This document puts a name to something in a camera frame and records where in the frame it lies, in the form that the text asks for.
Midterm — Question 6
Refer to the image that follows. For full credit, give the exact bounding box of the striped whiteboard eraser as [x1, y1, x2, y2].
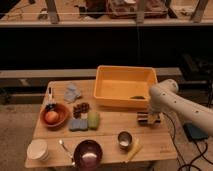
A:
[136, 111, 162, 126]

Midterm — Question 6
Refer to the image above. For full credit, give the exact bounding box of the green sponge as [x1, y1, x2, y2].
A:
[88, 112, 100, 130]

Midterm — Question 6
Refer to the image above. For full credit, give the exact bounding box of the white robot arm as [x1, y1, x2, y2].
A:
[148, 79, 213, 137]

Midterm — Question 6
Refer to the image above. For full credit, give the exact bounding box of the blue sponge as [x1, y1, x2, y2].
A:
[69, 119, 88, 131]

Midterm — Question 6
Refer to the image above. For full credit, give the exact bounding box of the white marker pen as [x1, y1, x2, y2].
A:
[48, 87, 53, 105]

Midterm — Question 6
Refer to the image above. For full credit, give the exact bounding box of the metal spoon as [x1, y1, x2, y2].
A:
[59, 139, 75, 166]

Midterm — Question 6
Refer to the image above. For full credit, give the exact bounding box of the bunch of dark grapes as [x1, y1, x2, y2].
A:
[73, 102, 90, 118]

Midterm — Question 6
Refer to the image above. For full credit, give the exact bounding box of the yellow banana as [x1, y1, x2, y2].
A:
[125, 138, 142, 163]

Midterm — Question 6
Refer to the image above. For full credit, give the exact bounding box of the yellow plastic bin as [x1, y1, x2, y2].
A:
[94, 65, 157, 109]

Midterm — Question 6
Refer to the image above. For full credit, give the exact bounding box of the orange wooden bowl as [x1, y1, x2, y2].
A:
[40, 103, 70, 129]

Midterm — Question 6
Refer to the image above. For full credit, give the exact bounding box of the small steel cup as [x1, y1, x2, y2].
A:
[117, 131, 132, 150]

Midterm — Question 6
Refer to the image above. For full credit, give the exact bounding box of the green pepper in bin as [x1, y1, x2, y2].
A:
[130, 96, 145, 100]

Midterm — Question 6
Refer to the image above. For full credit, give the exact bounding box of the orange fruit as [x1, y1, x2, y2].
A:
[45, 111, 59, 124]

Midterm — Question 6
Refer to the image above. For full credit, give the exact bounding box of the black cable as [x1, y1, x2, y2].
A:
[166, 113, 213, 171]

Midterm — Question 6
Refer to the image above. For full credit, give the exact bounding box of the crumpled blue cloth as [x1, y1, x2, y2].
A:
[64, 83, 82, 103]

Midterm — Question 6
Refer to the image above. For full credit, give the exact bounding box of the dark red bowl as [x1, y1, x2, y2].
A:
[73, 140, 103, 171]

